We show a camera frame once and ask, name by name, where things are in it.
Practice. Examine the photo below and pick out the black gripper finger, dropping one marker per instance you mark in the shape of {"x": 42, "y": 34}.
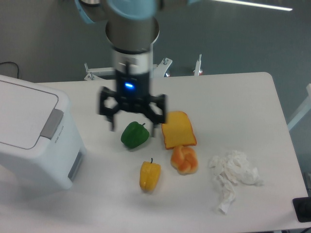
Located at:
{"x": 156, "y": 111}
{"x": 108, "y": 112}

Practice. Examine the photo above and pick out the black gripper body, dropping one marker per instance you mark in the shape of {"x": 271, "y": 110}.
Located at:
{"x": 132, "y": 92}

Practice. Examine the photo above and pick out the white trash can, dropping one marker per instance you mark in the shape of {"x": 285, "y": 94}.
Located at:
{"x": 39, "y": 139}

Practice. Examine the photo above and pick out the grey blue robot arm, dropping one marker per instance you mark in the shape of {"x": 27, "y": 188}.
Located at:
{"x": 131, "y": 30}

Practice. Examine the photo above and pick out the toast bread slice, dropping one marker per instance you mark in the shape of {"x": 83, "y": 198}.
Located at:
{"x": 177, "y": 130}

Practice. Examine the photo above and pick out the green bell pepper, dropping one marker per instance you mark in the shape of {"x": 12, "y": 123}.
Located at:
{"x": 134, "y": 135}

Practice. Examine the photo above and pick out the orange knotted bread roll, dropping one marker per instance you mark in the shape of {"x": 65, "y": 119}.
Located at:
{"x": 184, "y": 159}

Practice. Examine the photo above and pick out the yellow bell pepper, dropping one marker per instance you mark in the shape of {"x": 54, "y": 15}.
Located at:
{"x": 149, "y": 175}

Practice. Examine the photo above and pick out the crumpled white tissue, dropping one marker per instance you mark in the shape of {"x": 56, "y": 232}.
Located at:
{"x": 230, "y": 170}

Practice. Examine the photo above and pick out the black device at edge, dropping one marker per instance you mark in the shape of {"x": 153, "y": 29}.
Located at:
{"x": 302, "y": 207}

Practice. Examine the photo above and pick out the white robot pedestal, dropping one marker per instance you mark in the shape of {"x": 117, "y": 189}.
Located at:
{"x": 159, "y": 70}

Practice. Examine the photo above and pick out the white frame at right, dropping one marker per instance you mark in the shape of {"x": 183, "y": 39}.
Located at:
{"x": 301, "y": 111}

